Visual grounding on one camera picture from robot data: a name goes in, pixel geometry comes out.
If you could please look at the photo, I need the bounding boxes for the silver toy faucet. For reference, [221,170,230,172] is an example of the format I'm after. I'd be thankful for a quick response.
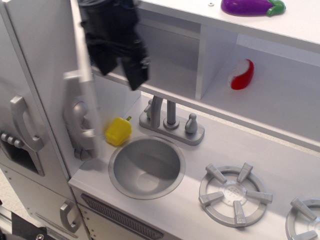
[139,96,205,146]

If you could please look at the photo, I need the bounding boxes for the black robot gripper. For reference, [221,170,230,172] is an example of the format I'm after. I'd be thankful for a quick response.
[78,0,150,91]

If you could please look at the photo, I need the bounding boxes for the silver lower fridge handle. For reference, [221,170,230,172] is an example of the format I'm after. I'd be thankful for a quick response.
[59,200,81,234]

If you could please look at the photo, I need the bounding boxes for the silver fridge handle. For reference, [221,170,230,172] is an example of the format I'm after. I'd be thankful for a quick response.
[59,200,81,234]
[10,95,44,152]

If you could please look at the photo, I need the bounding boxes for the silver upper fridge handle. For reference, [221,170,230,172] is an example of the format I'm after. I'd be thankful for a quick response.
[10,95,44,152]

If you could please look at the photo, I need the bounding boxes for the silver stove burner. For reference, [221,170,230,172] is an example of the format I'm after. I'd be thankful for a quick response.
[198,163,273,228]
[285,198,320,240]

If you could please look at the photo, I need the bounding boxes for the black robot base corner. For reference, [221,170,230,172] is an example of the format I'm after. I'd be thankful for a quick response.
[0,201,50,240]

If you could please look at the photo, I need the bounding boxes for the grey toy microwave door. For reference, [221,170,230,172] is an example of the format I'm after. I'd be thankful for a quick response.
[70,0,102,158]

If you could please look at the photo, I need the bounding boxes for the silver toy wall phone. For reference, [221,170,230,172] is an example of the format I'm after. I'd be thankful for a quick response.
[63,98,95,162]

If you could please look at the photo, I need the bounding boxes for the dark grey oven vent panel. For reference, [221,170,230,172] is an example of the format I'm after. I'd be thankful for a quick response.
[81,194,164,240]

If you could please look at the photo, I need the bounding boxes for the silver left stove burner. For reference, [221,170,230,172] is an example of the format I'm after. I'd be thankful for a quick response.
[198,163,273,228]

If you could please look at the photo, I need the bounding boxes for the grey fridge ice dispenser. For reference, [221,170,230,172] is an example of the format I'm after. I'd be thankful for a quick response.
[0,130,45,177]

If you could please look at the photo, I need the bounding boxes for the silver right stove burner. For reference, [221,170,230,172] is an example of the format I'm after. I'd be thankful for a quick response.
[285,198,320,240]

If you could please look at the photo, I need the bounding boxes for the purple toy eggplant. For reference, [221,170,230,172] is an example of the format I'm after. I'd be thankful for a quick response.
[220,0,286,17]

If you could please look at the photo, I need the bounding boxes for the yellow toy bell pepper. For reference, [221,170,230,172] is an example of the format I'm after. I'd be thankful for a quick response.
[104,116,132,146]

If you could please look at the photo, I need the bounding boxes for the round silver toy sink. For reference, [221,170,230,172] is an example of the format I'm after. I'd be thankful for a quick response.
[108,136,186,200]

